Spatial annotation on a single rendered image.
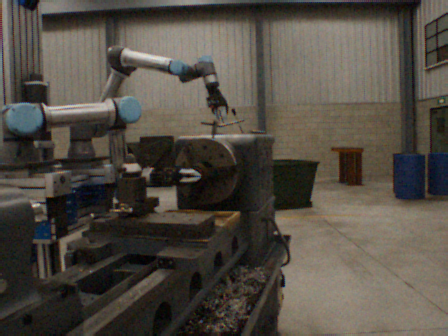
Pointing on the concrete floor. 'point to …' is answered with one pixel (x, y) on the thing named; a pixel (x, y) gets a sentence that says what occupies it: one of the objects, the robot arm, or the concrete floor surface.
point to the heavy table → (350, 165)
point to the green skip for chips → (293, 183)
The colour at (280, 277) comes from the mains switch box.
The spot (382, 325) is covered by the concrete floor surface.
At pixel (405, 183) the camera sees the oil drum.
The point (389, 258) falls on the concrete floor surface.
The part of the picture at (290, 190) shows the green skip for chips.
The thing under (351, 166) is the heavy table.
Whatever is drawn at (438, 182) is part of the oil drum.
